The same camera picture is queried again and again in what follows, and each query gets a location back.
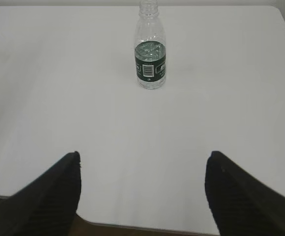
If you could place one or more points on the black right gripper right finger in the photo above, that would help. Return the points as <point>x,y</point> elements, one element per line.
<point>240,204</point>

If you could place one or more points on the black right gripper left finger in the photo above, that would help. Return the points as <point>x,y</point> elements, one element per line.
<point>47,206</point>

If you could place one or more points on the clear water bottle green label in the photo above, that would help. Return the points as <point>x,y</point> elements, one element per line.
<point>150,46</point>

